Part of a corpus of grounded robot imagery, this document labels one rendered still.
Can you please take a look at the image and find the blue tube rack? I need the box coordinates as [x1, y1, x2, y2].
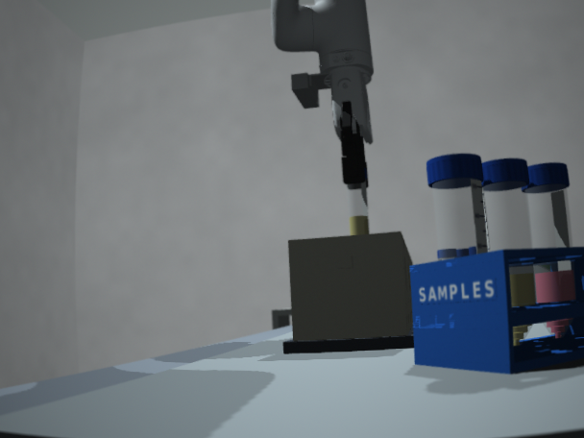
[410, 247, 584, 374]

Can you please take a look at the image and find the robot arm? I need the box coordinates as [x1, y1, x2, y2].
[271, 0, 374, 109]

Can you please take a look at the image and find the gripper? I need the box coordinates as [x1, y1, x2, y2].
[324, 68, 373, 184]

